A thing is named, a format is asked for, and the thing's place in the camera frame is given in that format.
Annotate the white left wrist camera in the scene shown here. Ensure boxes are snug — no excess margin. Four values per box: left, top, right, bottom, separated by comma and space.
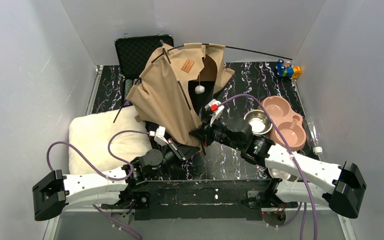
149, 126, 169, 146

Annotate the black poker chip case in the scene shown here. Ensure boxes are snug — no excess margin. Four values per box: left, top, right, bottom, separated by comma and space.
114, 31, 174, 107

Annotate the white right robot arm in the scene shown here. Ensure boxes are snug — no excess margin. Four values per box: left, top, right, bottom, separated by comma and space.
189, 117, 367, 219

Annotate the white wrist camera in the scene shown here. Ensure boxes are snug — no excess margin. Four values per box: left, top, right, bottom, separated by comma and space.
149, 126, 169, 146
204, 99, 225, 127

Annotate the colourful toy block car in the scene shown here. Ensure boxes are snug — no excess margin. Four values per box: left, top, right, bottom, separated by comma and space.
275, 59, 302, 79

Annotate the steel bowl far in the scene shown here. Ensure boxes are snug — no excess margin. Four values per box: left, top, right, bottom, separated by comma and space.
243, 109, 273, 136

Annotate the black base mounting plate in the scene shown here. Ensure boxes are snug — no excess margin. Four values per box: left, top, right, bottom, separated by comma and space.
125, 178, 279, 222

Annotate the clear plastic water bottle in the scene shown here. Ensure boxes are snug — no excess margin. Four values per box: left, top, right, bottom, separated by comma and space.
303, 117, 323, 156

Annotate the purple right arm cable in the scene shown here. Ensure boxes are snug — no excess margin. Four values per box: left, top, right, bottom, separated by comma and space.
216, 93, 319, 240

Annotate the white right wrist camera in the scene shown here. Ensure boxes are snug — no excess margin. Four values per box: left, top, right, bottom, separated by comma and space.
204, 99, 225, 127

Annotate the pink double pet bowl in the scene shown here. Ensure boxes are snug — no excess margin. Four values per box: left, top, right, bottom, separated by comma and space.
262, 96, 307, 152

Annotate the tan fabric pet tent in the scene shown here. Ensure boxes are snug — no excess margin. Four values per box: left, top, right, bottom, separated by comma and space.
126, 43, 234, 147

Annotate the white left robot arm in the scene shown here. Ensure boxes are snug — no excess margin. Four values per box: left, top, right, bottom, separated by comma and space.
32, 138, 200, 222

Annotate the white fluffy cushion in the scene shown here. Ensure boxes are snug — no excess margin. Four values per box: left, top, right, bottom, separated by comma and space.
68, 106, 152, 172

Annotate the steel bowl near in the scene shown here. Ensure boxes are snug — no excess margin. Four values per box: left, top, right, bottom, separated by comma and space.
268, 168, 299, 182

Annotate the white pompom toy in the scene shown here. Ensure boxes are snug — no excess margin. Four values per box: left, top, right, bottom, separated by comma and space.
194, 75, 205, 95

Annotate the steel bowl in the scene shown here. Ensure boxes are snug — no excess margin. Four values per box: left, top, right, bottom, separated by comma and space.
243, 109, 273, 136
268, 168, 299, 182

